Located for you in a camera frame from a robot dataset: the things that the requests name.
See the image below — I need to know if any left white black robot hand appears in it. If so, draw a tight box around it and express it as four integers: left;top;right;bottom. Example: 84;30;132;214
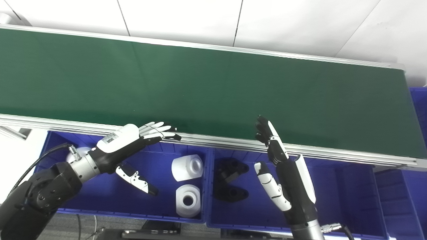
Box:
88;121;182;197

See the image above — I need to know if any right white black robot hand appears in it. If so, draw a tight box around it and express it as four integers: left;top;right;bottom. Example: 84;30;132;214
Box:
254;115;318;226

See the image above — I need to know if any white cylindrical plastic part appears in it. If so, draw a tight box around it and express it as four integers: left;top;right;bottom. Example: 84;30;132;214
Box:
65;146;92;164

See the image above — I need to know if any blue bin with black parts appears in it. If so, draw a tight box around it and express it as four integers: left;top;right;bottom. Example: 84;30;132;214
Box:
206;148;389;240

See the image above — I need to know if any white hexagonal plastic part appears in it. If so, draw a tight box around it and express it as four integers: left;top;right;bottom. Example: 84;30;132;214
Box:
171;154;204;182

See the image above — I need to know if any blue bin with white parts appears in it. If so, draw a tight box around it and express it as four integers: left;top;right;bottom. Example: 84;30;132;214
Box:
33;131;211;224

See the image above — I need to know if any green conveyor belt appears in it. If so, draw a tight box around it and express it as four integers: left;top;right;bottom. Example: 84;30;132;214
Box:
0;28;427;159
0;23;427;169

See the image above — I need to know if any white round holed plastic part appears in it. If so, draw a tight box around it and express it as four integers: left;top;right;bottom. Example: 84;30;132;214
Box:
175;184;202;218

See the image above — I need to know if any empty blue bin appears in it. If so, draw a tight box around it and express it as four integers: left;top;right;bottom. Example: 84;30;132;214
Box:
374;87;427;240

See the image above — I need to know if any grey conveyor motor housing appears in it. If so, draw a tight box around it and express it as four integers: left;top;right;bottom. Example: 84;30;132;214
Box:
0;12;32;28

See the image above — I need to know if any black robot torso base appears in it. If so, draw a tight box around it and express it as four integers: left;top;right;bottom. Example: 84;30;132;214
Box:
96;220;271;240

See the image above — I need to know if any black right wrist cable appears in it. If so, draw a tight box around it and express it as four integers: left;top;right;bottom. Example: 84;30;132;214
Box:
320;222;355;240

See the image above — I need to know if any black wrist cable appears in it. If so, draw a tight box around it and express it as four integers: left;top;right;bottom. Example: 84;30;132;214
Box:
8;142;82;197
320;222;355;240

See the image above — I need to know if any black bracket part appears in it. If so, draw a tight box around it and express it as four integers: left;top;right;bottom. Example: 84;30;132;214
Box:
215;158;250;187
213;185;249;203

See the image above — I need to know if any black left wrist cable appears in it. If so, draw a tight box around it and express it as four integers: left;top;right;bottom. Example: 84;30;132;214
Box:
8;142;82;197

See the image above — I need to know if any thin grey floor cable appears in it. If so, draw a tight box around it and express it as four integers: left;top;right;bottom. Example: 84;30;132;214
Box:
76;214;101;240

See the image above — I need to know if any grey metal conveyor bracket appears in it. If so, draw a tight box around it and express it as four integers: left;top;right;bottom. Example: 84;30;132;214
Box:
0;126;28;141

